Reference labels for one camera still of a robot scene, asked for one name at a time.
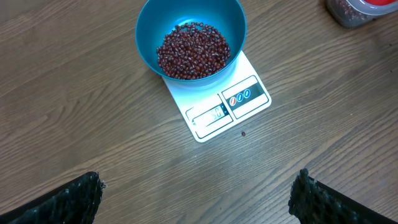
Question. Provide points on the red beans in container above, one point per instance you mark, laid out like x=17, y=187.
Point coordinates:
x=347, y=13

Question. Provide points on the red beans in bowl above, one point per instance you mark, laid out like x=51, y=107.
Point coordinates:
x=193, y=51

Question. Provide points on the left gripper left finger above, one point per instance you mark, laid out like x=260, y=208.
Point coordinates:
x=74, y=202

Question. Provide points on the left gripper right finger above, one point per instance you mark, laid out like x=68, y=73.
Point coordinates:
x=313, y=202

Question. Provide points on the clear plastic container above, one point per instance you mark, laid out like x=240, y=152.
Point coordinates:
x=371, y=12

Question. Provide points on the blue metal bowl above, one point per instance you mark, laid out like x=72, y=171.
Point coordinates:
x=159, y=18

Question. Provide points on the white digital kitchen scale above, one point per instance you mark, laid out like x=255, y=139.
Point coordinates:
x=216, y=104

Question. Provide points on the red scoop with blue handle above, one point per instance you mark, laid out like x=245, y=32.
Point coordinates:
x=380, y=2

